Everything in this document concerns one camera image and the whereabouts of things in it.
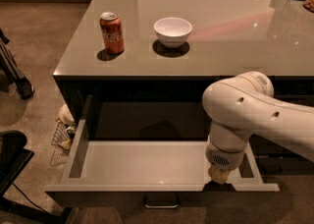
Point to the white ceramic bowl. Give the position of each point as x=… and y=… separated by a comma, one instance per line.
x=172, y=32

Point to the dark counter cabinet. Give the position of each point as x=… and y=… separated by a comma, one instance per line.
x=228, y=38

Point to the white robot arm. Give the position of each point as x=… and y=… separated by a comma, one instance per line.
x=243, y=106

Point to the white bag in basket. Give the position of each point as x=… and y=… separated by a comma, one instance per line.
x=65, y=115

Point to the wire basket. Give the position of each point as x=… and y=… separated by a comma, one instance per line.
x=62, y=141

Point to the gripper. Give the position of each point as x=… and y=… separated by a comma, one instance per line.
x=223, y=159

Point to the orange soda can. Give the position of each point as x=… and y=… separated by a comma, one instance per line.
x=112, y=32

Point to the black tripod leg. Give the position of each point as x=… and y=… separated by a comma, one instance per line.
x=14, y=74

